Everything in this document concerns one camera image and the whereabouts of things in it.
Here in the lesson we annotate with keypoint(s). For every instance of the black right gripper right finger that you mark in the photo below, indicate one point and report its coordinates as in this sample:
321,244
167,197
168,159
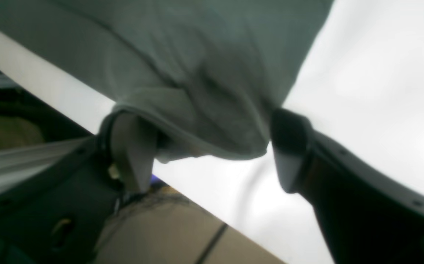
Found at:
365,217

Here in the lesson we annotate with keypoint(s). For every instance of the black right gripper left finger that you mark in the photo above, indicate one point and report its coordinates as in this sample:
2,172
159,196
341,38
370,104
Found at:
55,198

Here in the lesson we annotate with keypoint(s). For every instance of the dark grey T-shirt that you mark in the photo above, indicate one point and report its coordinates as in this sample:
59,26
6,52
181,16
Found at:
208,73

